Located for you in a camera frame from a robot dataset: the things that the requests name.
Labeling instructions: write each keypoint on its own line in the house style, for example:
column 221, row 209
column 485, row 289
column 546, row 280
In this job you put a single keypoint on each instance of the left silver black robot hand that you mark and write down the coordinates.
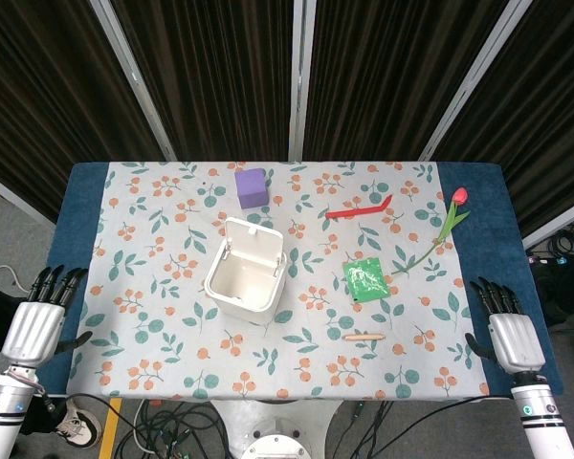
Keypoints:
column 32, row 325

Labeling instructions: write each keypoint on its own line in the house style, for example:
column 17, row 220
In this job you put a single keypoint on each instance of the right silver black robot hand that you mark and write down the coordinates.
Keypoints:
column 515, row 340

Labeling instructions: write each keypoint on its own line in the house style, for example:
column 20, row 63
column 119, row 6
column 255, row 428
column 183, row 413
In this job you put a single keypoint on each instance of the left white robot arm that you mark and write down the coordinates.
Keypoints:
column 6, row 411

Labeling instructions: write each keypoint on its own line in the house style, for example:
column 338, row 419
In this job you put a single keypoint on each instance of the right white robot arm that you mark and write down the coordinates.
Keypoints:
column 543, row 416

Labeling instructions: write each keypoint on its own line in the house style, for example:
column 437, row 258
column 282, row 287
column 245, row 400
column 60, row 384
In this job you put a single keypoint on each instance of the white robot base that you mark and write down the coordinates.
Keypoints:
column 273, row 430

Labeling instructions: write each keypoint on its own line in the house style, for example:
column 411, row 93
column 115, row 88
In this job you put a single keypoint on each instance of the white plastic bin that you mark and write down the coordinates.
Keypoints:
column 245, row 270

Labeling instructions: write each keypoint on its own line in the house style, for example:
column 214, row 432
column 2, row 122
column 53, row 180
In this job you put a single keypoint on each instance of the white black sneaker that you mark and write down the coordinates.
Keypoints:
column 79, row 423

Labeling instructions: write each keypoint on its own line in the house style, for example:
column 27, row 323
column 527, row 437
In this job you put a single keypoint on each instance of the red tulip with green stem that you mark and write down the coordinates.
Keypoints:
column 440, row 235

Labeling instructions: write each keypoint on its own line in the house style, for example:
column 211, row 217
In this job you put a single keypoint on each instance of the tan wooden stick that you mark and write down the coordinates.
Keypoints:
column 364, row 337

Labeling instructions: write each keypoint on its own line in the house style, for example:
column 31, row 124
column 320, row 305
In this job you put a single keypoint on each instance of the green plastic packet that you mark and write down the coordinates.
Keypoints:
column 366, row 279

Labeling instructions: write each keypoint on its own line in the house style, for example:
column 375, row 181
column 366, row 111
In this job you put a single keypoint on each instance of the red bent paper strip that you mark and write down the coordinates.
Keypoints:
column 359, row 209

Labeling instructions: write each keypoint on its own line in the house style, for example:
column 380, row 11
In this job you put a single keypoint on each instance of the floral patterned tablecloth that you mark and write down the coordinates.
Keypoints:
column 277, row 282

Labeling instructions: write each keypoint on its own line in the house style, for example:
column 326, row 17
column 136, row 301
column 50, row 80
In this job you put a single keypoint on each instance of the blue table mat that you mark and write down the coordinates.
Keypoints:
column 277, row 279

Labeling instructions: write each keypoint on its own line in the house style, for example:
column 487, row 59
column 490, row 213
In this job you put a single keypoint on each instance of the purple foam cube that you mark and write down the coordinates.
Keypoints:
column 252, row 188

